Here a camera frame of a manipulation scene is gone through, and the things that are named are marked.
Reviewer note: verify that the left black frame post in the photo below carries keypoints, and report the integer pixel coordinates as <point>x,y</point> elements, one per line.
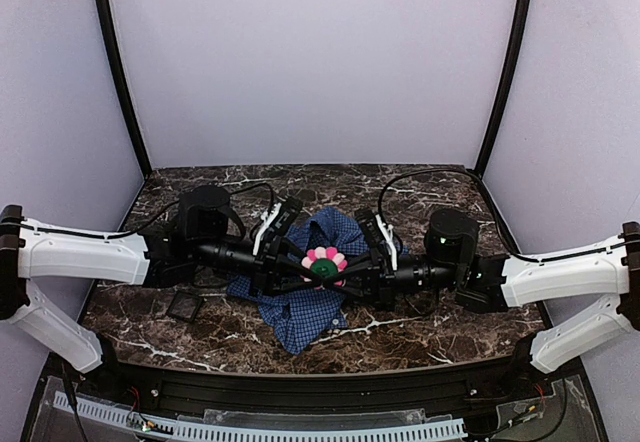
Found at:
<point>119,78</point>

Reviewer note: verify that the black frame post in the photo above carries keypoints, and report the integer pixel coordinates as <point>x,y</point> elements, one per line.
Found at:
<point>119,78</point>
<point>512,52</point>

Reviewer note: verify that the right black frame post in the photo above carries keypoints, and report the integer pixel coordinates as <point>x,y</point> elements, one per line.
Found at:
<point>512,52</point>

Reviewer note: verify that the black square box base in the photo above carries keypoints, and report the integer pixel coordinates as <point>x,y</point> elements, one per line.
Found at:
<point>210,286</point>

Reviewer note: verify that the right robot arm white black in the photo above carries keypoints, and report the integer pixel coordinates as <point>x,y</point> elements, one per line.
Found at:
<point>609,269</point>

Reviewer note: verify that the blue checked shirt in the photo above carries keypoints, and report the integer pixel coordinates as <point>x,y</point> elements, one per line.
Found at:
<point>299,317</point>

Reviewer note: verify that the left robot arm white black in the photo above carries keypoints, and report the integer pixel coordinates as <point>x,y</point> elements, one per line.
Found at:
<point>206,231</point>

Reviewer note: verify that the pink pompom brooch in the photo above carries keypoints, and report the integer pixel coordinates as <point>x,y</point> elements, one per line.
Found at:
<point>325,261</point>

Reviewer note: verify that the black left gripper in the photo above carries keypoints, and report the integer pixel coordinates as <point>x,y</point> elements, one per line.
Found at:
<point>269,260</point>

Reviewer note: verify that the white slotted cable duct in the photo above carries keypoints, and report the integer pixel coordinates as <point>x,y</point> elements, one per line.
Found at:
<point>228,426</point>

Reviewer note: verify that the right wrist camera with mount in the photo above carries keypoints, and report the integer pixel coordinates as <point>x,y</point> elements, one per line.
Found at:
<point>379,235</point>

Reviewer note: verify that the black front aluminium rail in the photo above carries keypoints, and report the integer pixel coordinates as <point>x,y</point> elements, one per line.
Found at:
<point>439,389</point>

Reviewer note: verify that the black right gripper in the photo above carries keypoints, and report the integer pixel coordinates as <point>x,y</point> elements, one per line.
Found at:
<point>379,268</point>

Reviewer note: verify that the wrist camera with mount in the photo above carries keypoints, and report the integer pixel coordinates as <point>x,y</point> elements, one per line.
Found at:
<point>276,222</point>
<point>379,235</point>

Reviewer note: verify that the black square box lid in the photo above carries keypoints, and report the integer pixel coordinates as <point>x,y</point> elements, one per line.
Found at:
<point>184,306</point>

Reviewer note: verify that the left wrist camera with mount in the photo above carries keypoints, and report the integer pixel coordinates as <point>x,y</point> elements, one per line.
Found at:
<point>276,222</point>

